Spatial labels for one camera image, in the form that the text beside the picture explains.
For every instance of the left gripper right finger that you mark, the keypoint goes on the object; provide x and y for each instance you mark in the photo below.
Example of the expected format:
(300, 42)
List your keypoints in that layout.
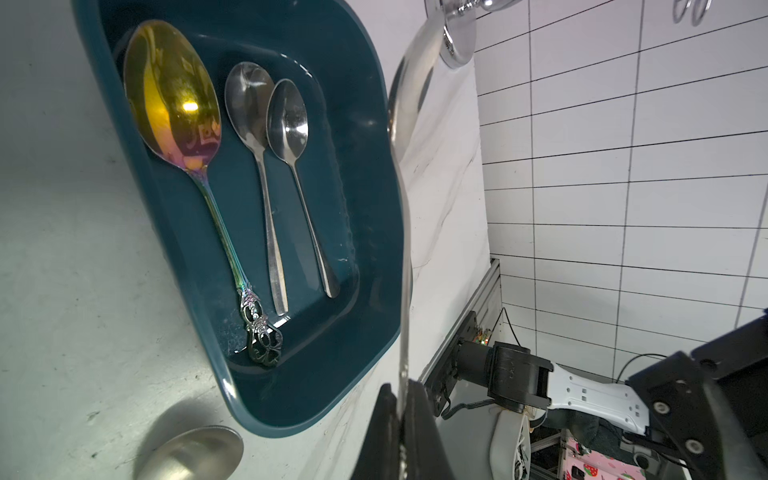
(425, 456)

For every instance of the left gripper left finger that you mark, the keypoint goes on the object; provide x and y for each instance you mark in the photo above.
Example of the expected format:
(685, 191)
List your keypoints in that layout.
(379, 457)

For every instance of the teal plastic storage box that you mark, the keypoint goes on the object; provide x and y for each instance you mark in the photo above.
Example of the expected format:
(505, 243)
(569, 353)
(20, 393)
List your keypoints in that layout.
(349, 182)

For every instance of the small silver spoon front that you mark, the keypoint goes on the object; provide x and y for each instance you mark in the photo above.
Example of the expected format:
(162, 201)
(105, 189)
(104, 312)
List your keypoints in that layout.
(408, 91)

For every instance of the silver plain spoon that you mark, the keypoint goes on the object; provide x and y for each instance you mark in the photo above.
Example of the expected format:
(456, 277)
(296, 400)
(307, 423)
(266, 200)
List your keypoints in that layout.
(247, 92)

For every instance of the rainbow gold spoon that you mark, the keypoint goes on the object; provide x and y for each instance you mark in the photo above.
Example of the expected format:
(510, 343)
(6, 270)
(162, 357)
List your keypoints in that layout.
(177, 114)

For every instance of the large silver spoon front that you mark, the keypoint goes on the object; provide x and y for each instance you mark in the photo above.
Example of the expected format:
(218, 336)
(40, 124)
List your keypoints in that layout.
(210, 452)

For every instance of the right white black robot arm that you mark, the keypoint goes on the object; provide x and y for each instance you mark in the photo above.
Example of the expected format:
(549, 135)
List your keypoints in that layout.
(706, 408)

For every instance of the chrome glass holder stand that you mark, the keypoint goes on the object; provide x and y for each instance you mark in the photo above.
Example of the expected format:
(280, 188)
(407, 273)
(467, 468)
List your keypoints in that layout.
(450, 28)

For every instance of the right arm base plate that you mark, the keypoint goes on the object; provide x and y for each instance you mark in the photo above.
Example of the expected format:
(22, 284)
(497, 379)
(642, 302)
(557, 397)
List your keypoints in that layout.
(442, 375)

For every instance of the aluminium rail frame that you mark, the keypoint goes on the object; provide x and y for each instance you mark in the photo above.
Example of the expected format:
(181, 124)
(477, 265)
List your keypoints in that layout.
(480, 312)

